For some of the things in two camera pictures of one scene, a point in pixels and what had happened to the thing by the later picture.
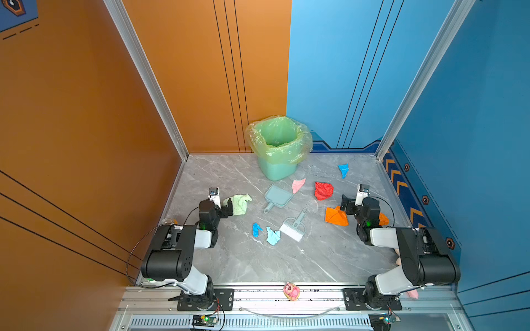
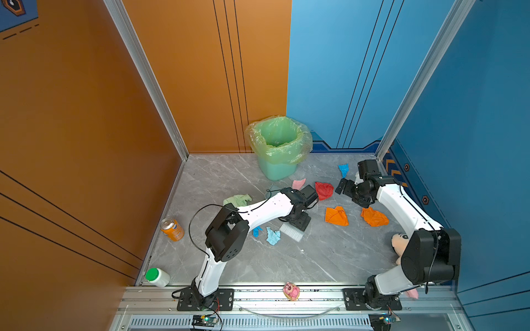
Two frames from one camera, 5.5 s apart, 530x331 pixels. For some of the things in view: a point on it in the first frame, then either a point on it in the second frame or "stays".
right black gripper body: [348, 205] → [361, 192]
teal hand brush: [295, 227] stays
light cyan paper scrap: [273, 236] stays
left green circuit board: [203, 321] stays
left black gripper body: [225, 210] → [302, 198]
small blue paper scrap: [256, 229] stays
